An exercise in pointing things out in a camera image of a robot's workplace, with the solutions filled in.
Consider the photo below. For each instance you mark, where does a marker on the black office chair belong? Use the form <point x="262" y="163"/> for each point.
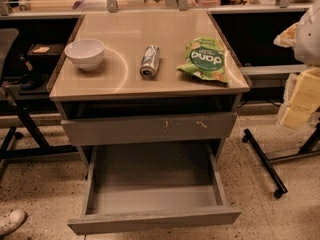
<point x="7" y="38"/>

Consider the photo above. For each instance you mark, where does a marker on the white sneaker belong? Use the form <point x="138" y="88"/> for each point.
<point x="11" y="221"/>

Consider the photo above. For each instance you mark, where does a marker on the open grey middle drawer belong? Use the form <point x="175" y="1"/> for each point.
<point x="140" y="187"/>

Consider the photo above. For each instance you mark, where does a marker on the closed grey top drawer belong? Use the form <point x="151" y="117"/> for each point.
<point x="144" y="129"/>

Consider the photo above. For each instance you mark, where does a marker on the black wheeled stand leg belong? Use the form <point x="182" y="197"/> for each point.
<point x="280" y="187"/>

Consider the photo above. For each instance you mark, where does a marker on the white ceramic bowl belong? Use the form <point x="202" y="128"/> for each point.
<point x="86" y="54"/>

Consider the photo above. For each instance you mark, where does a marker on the silver blue redbull can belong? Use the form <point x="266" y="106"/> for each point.
<point x="150" y="62"/>

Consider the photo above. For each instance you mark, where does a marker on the green dang chips bag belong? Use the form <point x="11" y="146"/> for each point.
<point x="205" y="60"/>

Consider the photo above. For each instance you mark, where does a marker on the grey drawer cabinet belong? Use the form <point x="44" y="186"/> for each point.
<point x="138" y="77"/>

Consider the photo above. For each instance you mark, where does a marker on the black table frame leg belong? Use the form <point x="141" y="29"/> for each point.
<point x="43" y="147"/>

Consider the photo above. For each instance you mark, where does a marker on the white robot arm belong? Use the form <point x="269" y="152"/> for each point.
<point x="304" y="37"/>

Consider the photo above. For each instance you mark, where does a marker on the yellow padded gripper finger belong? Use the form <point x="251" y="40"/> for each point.
<point x="301" y="98"/>

